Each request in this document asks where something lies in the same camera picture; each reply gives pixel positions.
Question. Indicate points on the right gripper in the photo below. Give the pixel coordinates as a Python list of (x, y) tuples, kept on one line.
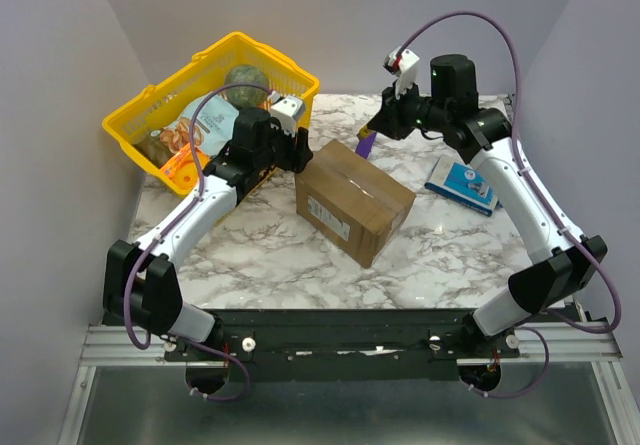
[(393, 116)]

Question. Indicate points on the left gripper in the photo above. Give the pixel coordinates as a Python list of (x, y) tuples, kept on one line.
[(296, 159)]

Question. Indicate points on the brown cardboard express box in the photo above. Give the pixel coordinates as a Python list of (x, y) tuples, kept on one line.
[(353, 203)]

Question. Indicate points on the yellow utility knife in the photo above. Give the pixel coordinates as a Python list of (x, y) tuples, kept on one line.
[(362, 133)]

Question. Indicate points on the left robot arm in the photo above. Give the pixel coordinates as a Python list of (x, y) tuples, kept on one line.
[(141, 284)]

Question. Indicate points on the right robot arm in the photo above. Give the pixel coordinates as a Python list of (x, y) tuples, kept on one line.
[(562, 256)]

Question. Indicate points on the purple long box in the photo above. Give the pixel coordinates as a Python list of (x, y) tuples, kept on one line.
[(365, 144)]

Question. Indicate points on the blue white product box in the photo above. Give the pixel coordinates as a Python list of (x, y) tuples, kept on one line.
[(460, 183)]

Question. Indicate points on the yellow plastic shopping basket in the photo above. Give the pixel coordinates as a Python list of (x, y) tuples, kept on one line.
[(134, 124)]

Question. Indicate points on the green melon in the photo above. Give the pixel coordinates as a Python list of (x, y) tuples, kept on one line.
[(252, 86)]

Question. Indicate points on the light blue snack bag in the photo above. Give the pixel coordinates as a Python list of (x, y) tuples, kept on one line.
[(212, 130)]

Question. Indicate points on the orange toy package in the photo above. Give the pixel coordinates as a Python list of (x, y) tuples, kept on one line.
[(180, 170)]

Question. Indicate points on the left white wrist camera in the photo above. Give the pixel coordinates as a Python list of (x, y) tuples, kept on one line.
[(288, 111)]

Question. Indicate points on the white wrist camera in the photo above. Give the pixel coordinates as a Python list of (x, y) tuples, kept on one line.
[(288, 111), (404, 65)]

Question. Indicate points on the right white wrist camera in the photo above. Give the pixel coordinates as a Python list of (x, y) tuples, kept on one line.
[(404, 65)]

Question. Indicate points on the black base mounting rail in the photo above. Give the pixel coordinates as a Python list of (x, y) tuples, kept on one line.
[(346, 345)]

